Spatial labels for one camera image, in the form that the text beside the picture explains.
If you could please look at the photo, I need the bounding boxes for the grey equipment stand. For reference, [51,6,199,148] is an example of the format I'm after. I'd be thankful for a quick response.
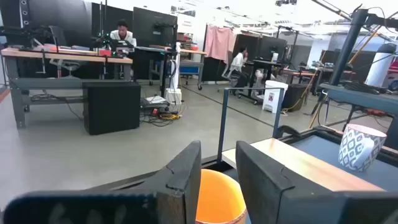
[319,82,398,150]

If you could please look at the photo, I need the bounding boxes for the wooden-top grey workbench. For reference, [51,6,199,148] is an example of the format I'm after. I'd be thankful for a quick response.
[1,46,134,130]

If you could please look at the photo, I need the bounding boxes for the black robot with green lights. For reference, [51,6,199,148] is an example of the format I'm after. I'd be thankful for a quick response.
[90,30,135,58]

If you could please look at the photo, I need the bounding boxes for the white cylinder with black cap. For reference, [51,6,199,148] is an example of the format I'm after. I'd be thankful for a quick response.
[365,42,398,88]

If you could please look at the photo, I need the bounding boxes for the black keyboard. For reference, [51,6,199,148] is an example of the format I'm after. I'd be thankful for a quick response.
[344,81,388,95]

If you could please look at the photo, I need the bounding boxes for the white waste bin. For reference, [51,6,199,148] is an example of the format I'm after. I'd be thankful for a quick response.
[262,80,289,114]

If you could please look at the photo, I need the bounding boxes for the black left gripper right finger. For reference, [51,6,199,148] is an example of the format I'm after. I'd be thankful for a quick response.
[235,140,398,224]

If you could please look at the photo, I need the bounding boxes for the yellow floor cable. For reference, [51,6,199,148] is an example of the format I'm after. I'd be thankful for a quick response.
[281,73,317,113]

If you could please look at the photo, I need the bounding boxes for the black panel screen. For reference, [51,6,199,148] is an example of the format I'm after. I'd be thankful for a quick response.
[132,6,178,47]

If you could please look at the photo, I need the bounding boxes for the black table clamp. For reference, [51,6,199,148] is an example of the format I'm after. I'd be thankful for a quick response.
[275,124,302,140]

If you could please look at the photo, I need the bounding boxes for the orange mug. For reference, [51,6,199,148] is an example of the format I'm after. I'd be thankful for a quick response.
[195,169,248,224]

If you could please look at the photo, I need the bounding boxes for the tangled floor cables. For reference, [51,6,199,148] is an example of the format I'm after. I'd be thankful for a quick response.
[139,95,185,128]

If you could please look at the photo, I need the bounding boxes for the pink hanging cloth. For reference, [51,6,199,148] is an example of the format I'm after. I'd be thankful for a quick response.
[204,25,236,65]

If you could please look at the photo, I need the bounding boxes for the grey diamond patterned mug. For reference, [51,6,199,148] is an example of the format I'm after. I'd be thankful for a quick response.
[338,123,388,172]

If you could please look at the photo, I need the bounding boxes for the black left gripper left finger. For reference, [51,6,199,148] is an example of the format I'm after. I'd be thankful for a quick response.
[2,140,202,224]

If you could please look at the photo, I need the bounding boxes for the white column stand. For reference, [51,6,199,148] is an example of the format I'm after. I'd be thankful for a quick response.
[164,42,183,105]

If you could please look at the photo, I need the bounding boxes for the black office desk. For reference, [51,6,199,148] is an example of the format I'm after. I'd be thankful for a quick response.
[248,58,284,105]

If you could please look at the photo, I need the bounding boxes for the grey rolling cart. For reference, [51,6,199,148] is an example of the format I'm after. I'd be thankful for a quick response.
[178,48,208,91]

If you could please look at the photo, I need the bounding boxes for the person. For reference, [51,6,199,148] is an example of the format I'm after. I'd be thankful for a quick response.
[109,19,137,47]
[228,45,249,94]

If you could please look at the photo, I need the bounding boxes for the grey-blue table mat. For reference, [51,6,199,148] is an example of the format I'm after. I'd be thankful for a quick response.
[290,134,398,192]

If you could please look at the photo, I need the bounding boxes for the black waste bin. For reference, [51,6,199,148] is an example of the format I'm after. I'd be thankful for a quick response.
[281,83,308,113]

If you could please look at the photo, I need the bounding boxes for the black stand pole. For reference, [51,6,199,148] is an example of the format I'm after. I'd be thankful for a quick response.
[329,8,369,86]

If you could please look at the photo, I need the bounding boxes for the black floor cabinet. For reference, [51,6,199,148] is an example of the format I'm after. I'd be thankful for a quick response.
[82,80,142,136]

